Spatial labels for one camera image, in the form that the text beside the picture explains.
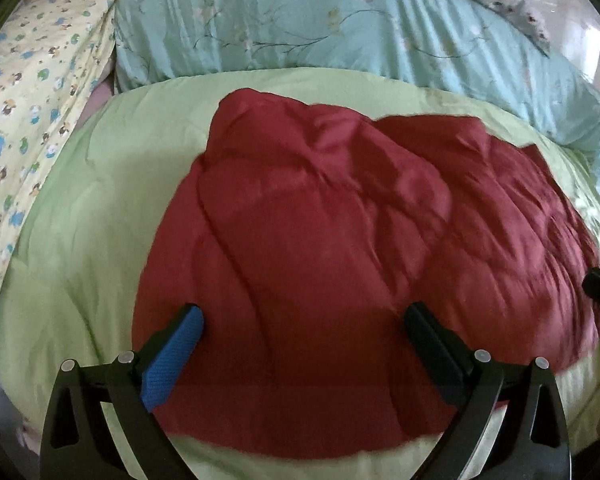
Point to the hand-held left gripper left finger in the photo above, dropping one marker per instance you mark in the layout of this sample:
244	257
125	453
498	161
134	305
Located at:
175	355

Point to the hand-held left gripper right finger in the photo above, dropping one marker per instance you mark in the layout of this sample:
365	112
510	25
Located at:
436	355

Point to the red puffer jacket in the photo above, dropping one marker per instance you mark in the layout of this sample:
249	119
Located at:
330	235

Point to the light green blanket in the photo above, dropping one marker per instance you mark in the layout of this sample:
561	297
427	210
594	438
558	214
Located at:
80	260

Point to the pink bed sheet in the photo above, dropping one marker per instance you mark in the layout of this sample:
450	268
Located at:
98	100

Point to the yellow printed bed sheet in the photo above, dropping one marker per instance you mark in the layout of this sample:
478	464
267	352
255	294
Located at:
30	110

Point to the light blue floral quilt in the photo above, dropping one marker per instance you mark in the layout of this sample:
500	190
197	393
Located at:
280	25

